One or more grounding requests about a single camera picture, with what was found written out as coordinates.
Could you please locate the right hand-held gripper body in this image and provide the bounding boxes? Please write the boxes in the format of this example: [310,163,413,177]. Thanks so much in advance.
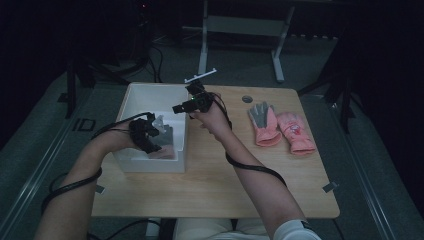
[183,67,218,113]

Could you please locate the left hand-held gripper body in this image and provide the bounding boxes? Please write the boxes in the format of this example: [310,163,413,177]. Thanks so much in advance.
[128,112,167,150]

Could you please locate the white storage box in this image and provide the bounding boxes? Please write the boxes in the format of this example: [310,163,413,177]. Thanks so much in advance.
[112,82,190,174]

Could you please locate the person's left hand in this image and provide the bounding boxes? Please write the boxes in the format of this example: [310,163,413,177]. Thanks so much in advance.
[107,119,142,153]

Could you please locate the person's right hand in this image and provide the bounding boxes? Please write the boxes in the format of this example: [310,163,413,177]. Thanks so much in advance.
[189,93,233,143]

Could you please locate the pink glove with grey palm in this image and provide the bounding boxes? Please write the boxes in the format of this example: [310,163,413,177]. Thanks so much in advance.
[247,101,283,148]

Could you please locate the black tripod stand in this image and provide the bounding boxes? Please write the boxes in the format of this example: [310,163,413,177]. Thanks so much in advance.
[297,38,357,135]
[64,56,132,120]

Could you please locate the pink glove with cartoon print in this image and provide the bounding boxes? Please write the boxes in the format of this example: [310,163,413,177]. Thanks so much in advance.
[276,111,317,156]

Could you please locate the person's beige trousers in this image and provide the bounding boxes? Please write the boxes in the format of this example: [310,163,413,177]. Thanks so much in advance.
[173,217,272,240]

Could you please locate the white shirt sleeve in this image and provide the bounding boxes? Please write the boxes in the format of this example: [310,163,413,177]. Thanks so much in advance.
[272,218,323,240]

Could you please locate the black floor cables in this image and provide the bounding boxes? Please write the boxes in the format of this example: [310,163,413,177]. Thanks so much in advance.
[146,41,165,84]

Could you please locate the grey metal desk frame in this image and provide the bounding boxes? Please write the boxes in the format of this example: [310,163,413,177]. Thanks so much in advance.
[197,0,296,84]

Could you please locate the black cable under table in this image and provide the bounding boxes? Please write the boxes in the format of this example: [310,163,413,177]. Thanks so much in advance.
[87,217,162,240]

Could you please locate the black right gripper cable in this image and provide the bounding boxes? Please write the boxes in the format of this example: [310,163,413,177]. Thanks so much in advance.
[209,92,288,188]

